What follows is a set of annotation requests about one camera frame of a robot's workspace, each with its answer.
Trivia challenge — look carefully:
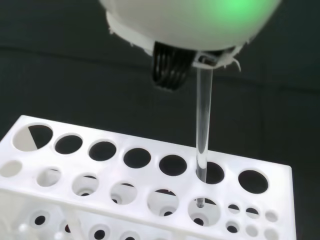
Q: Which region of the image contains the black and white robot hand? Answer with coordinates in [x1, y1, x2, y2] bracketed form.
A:
[98, 0, 282, 94]

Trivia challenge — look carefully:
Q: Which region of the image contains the white test tube rack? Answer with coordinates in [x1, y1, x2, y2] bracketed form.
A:
[0, 114, 299, 240]

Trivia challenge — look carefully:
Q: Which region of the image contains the black bench cloth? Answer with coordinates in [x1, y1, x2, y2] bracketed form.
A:
[0, 0, 320, 240]

